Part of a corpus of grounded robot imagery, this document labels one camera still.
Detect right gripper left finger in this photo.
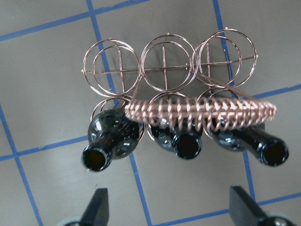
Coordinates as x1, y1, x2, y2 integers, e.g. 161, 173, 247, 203
79, 188, 109, 226

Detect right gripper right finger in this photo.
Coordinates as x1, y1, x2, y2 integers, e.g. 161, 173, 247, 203
229, 186, 275, 226

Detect dark wine bottle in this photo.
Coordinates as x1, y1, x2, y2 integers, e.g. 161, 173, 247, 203
148, 121, 203, 160

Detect dark basket bottle front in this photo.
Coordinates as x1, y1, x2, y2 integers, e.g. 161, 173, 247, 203
82, 109, 140, 172

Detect dark basket bottle near handle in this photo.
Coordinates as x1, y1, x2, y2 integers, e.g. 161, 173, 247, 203
211, 123, 289, 167

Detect copper wire wine basket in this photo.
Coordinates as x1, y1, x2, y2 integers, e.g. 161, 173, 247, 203
82, 28, 277, 133

